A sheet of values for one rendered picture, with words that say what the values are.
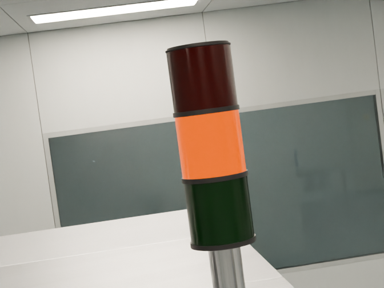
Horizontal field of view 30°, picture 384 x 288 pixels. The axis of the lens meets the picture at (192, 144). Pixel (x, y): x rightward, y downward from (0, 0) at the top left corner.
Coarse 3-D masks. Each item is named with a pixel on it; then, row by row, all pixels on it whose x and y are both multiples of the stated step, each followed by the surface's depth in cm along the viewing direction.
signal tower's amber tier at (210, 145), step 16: (224, 112) 52; (176, 128) 54; (192, 128) 52; (208, 128) 52; (224, 128) 52; (240, 128) 54; (192, 144) 52; (208, 144) 52; (224, 144) 52; (240, 144) 53; (192, 160) 53; (208, 160) 52; (224, 160) 52; (240, 160) 53; (192, 176) 53; (208, 176) 52
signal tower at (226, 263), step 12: (180, 48) 52; (216, 108) 52; (228, 108) 52; (192, 180) 53; (204, 180) 52; (216, 180) 52; (228, 180) 52; (252, 240) 53; (216, 252) 54; (228, 252) 54; (240, 252) 54; (216, 264) 54; (228, 264) 54; (240, 264) 54; (216, 276) 54; (228, 276) 54; (240, 276) 54
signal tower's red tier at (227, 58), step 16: (192, 48) 52; (208, 48) 52; (224, 48) 52; (176, 64) 52; (192, 64) 52; (208, 64) 52; (224, 64) 52; (176, 80) 53; (192, 80) 52; (208, 80) 52; (224, 80) 52; (176, 96) 53; (192, 96) 52; (208, 96) 52; (224, 96) 52; (176, 112) 53
